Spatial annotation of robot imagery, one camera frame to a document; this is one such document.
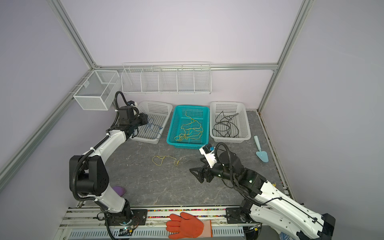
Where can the mint green brush handle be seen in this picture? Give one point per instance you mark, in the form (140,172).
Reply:
(262,155)

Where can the white plastic basket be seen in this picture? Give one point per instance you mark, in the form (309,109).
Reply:
(158,116)
(229,122)

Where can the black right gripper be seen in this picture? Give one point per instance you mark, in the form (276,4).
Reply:
(200,176)

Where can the white plastic basket right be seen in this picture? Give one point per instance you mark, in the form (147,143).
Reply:
(229,122)

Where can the aluminium frame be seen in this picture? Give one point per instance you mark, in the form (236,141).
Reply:
(10,168)

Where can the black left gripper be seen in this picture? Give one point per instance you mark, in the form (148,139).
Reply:
(144,119)

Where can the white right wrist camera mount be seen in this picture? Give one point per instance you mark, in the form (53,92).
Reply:
(208,151)

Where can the small white wire basket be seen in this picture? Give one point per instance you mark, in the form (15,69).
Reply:
(98,90)

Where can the pink purple brush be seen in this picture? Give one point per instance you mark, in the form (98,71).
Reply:
(119,190)

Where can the long white wire shelf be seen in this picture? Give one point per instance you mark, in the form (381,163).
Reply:
(167,77)

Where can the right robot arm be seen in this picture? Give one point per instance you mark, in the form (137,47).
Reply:
(263,203)

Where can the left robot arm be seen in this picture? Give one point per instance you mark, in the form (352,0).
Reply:
(88,176)

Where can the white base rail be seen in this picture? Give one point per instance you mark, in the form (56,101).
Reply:
(150,223)

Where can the orange rubber glove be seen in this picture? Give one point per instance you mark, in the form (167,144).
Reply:
(188,226)

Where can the white plastic basket left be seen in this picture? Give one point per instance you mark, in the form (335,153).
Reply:
(158,116)

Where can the teal plastic basket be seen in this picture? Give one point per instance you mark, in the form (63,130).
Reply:
(189,128)

